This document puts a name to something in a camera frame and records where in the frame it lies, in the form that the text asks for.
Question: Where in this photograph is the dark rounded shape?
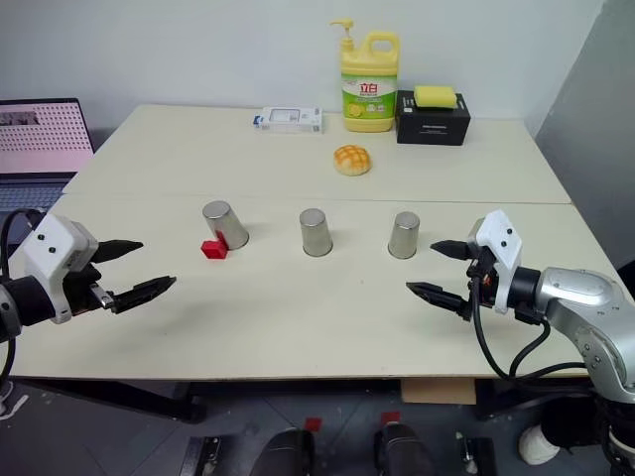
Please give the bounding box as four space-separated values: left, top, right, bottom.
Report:
373 420 439 476
261 427 317 476

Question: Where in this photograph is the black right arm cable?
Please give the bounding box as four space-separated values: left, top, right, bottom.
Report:
469 277 592 382

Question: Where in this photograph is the brown cardboard piece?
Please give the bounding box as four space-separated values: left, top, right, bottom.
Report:
400 378 477 406

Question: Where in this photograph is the red plastic block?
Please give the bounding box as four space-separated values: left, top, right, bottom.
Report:
199 231 233 261

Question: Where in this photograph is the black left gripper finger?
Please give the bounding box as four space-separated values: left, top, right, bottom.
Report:
93 238 146 265
110 275 179 315

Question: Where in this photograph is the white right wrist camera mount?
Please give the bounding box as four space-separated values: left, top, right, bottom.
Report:
467 208 525 315

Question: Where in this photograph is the open laptop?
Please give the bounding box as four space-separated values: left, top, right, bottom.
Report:
0 97 97 210

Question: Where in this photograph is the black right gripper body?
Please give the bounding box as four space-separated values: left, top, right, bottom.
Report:
462 242 498 322

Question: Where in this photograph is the black stand foot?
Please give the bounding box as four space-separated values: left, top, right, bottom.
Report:
179 434 225 476
452 429 498 476

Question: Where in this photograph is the yellow sponge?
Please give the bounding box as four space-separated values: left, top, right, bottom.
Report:
413 83 458 110

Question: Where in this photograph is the yellow detergent pump bottle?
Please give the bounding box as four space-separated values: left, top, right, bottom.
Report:
329 18 402 134

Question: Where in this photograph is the white shoe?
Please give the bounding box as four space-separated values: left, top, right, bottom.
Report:
517 423 563 466

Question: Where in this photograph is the black cardboard box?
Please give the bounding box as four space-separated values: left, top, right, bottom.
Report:
395 89 473 148

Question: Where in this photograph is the steel cup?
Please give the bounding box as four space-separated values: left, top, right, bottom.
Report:
298 207 334 258
387 210 423 261
201 199 251 251

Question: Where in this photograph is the white and blue box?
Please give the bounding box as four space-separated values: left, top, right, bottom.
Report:
250 105 325 136

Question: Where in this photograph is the golden bread bun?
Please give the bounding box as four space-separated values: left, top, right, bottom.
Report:
332 143 375 178

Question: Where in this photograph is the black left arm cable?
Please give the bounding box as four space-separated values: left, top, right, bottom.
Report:
0 207 47 396

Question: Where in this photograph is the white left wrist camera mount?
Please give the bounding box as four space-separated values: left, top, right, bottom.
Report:
8 212 100 326

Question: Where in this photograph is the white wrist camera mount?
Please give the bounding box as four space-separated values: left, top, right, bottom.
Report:
467 208 525 315
8 212 100 326

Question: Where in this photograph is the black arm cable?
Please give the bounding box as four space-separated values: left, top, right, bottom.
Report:
0 207 47 396
469 277 592 382

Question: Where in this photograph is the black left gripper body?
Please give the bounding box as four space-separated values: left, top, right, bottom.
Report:
63 261 118 317

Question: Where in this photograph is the black table frame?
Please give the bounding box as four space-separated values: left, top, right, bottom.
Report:
9 377 597 424

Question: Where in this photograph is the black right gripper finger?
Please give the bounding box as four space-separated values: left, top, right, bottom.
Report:
430 239 471 261
405 281 472 319

